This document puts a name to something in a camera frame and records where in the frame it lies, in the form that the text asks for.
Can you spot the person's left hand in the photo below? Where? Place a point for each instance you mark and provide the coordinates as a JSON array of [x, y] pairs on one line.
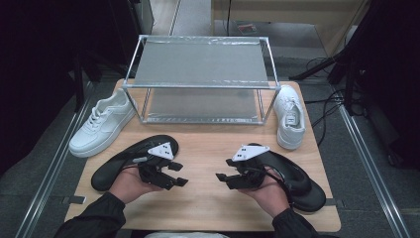
[[127, 186]]

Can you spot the black tripod stand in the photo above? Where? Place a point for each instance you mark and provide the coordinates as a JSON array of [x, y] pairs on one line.
[[317, 67]]

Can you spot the metal frame shoe rack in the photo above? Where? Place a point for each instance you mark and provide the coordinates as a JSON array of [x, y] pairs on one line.
[[198, 62]]

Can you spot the dark curtain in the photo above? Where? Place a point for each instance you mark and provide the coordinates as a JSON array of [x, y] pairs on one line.
[[393, 66], [43, 66]]

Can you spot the beige wooden cabinet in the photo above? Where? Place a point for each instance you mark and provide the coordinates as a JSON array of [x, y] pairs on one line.
[[290, 11]]

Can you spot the red and black floor item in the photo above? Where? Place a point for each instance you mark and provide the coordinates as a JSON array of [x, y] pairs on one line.
[[247, 28]]

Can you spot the black slipper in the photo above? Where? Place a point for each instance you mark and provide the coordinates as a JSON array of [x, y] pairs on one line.
[[307, 195], [110, 173]]

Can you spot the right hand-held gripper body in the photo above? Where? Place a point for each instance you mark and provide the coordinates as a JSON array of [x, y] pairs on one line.
[[249, 152]]

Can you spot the metal floor rail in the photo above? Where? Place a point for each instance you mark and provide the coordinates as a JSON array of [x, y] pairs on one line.
[[49, 172], [373, 172]]

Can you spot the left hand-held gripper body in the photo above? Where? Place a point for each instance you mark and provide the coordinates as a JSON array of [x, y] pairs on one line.
[[160, 151]]

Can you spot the person's right hand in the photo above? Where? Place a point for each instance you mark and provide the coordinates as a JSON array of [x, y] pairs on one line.
[[269, 198]]

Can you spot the white sneaker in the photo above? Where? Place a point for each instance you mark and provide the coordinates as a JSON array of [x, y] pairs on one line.
[[290, 130], [99, 132]]

